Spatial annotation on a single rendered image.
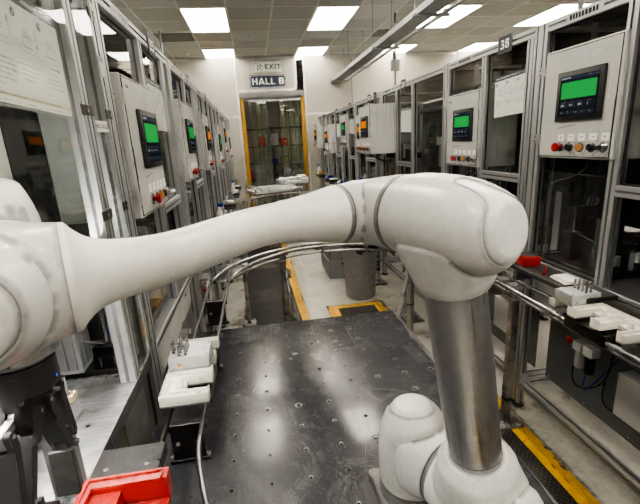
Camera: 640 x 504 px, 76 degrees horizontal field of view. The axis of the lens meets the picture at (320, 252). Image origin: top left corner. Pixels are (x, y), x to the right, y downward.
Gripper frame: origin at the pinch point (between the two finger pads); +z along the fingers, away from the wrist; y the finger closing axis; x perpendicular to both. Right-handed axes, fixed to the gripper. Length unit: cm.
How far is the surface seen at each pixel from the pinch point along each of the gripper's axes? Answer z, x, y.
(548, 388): 106, 201, -152
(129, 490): 17.5, 1.4, -20.9
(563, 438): 108, 178, -112
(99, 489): 16.2, -3.7, -20.9
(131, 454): 20.7, -2.4, -35.9
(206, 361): 20, 11, -75
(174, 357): 17, 1, -76
